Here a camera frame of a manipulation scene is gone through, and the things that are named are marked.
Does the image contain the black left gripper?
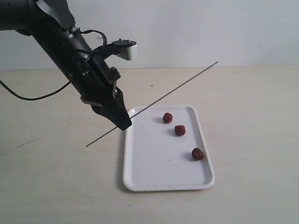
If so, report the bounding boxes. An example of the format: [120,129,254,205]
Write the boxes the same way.
[69,54,131,130]

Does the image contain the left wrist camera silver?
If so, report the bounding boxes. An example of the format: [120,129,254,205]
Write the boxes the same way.
[112,39,139,61]

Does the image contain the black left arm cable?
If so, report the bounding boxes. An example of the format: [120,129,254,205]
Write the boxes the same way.
[0,79,71,101]

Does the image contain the dark red meat chunk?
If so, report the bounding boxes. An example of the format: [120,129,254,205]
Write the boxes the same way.
[174,125,186,136]
[192,148,205,161]
[163,112,173,124]

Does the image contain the thin metal skewer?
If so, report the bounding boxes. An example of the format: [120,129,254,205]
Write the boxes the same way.
[85,61,219,147]

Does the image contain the white rectangular plastic tray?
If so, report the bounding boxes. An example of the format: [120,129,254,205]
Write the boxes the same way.
[122,105,215,192]

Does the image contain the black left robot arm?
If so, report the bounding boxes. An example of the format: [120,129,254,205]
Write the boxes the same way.
[0,0,137,130]

